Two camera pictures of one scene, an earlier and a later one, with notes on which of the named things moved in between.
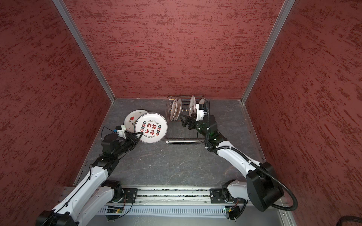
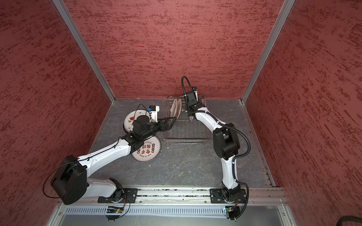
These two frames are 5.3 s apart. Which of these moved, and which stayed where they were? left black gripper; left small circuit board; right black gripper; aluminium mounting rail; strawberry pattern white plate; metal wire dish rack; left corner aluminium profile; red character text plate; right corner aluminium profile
Moved: red character text plate; left black gripper; right black gripper
Stayed: left small circuit board; right corner aluminium profile; strawberry pattern white plate; metal wire dish rack; aluminium mounting rail; left corner aluminium profile
